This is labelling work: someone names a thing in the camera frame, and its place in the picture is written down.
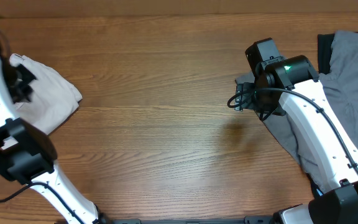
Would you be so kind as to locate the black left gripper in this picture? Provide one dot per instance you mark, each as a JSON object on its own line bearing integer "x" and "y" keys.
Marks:
{"x": 23, "y": 89}

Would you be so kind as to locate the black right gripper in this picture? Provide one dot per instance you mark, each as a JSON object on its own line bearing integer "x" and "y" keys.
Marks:
{"x": 268, "y": 111}

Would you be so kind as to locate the beige cotton shorts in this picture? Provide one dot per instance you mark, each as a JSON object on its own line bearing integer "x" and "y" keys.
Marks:
{"x": 53, "y": 100}

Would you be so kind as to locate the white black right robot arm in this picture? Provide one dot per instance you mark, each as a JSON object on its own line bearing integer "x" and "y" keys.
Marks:
{"x": 291, "y": 86}

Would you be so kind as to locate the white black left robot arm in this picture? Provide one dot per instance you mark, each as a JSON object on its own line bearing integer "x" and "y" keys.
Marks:
{"x": 28, "y": 156}

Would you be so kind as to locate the black garment under shirt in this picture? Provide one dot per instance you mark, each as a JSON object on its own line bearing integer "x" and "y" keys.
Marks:
{"x": 340, "y": 44}

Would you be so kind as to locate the grey shirt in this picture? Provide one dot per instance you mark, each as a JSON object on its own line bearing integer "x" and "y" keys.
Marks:
{"x": 341, "y": 89}

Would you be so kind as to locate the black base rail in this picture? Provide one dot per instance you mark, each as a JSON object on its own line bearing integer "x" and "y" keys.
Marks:
{"x": 246, "y": 220}

